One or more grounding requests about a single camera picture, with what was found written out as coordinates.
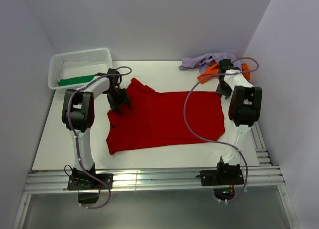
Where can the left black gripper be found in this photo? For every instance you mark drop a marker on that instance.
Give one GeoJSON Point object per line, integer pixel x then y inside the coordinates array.
{"type": "Point", "coordinates": [124, 100]}

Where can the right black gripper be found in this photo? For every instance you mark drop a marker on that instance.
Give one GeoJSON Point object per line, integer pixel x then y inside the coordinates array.
{"type": "Point", "coordinates": [220, 92]}

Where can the red t-shirt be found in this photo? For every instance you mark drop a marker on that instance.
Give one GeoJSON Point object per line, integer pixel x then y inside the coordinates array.
{"type": "Point", "coordinates": [161, 119]}

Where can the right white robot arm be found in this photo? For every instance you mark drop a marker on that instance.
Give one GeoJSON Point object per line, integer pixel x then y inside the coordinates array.
{"type": "Point", "coordinates": [244, 110]}

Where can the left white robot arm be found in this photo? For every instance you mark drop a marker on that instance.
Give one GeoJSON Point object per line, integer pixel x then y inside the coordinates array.
{"type": "Point", "coordinates": [78, 115]}

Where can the orange t-shirt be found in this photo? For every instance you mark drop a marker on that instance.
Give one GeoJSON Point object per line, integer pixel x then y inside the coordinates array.
{"type": "Point", "coordinates": [213, 69]}

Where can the lavender t-shirt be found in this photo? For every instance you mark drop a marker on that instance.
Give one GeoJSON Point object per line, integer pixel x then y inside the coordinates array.
{"type": "Point", "coordinates": [204, 61]}

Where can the rolled green t-shirt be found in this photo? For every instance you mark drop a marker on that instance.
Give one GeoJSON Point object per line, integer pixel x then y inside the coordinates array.
{"type": "Point", "coordinates": [75, 80]}

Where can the white plastic basket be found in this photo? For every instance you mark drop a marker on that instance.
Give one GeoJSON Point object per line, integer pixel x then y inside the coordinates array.
{"type": "Point", "coordinates": [83, 63]}

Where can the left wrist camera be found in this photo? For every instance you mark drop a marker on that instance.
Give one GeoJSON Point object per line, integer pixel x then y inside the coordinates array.
{"type": "Point", "coordinates": [115, 77]}

